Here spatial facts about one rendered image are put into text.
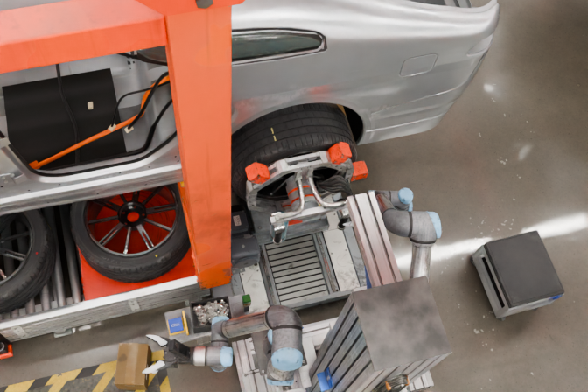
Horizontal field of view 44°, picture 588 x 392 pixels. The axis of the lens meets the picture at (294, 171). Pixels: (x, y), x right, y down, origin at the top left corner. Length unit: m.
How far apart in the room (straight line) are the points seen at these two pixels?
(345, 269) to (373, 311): 2.11
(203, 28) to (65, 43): 0.33
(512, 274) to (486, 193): 0.74
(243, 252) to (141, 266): 0.56
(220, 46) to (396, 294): 0.94
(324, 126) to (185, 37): 1.75
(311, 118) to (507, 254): 1.51
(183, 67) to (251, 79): 1.14
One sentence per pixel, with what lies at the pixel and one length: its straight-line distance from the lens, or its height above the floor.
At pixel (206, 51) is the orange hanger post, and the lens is 1.91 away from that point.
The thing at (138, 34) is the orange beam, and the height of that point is 2.68.
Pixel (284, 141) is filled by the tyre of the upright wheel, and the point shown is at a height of 1.17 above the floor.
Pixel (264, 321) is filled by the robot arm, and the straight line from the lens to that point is 2.90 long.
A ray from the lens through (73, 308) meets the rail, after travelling 4.00.
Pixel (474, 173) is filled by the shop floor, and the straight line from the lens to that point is 4.90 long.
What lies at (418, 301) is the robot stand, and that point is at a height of 2.03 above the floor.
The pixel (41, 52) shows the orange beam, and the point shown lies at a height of 2.67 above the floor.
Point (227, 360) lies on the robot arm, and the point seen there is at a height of 1.24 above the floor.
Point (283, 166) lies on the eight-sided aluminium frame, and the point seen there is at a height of 1.12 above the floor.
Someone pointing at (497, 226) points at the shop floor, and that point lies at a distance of 4.79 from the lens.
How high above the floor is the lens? 4.17
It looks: 64 degrees down
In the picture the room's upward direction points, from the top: 10 degrees clockwise
